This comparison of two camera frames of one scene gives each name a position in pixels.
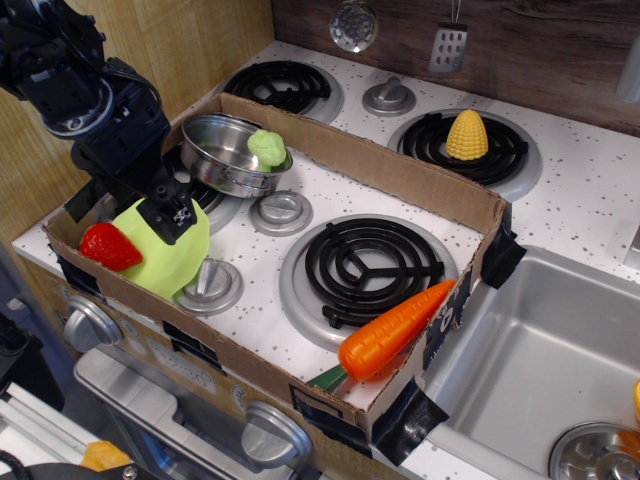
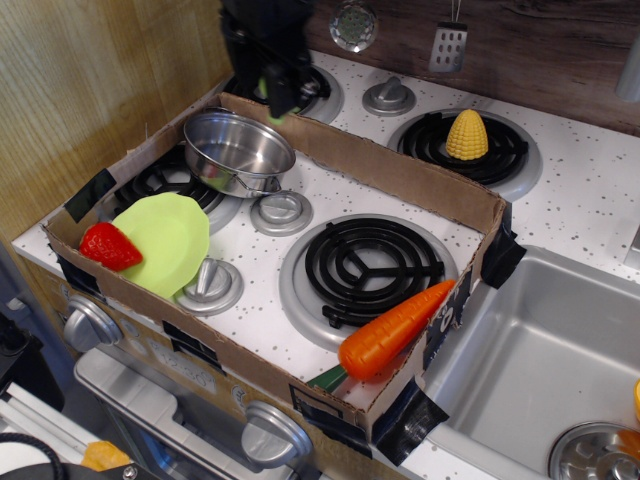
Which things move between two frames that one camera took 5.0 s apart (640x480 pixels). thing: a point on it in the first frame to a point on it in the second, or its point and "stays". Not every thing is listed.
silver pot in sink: [592, 451] stays
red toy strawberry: [110, 245] stays
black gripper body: [131, 162] to [274, 57]
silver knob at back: [389, 98] stays
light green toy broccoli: [268, 148] to [271, 119]
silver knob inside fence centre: [281, 213] stays
